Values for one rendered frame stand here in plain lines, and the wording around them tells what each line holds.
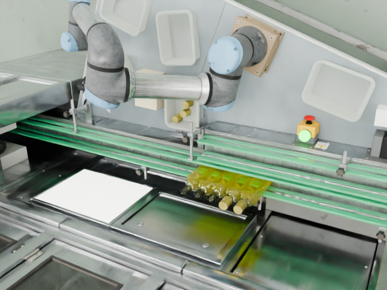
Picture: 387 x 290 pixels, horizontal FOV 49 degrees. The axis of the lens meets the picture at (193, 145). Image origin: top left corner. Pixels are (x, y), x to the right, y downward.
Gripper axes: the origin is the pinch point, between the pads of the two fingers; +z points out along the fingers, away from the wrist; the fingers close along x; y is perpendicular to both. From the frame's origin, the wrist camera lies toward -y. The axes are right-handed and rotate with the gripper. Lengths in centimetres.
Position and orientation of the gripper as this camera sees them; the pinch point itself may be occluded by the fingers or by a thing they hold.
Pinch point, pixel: (95, 110)
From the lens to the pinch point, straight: 189.2
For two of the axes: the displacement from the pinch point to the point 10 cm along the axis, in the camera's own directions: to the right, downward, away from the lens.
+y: 5.0, -3.0, 8.1
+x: -8.6, -2.8, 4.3
